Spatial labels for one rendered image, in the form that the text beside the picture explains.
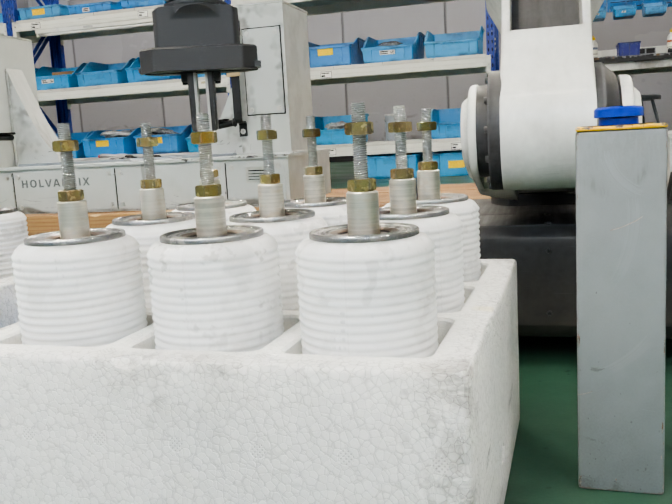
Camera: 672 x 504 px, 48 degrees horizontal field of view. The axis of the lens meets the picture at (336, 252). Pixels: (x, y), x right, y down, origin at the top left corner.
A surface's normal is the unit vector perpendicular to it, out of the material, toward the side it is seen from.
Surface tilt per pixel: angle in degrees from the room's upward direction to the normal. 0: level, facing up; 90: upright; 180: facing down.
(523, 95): 57
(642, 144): 90
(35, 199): 90
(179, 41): 90
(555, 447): 0
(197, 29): 90
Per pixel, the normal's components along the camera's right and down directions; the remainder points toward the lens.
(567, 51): -0.22, -0.59
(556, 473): -0.06, -0.99
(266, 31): -0.26, 0.16
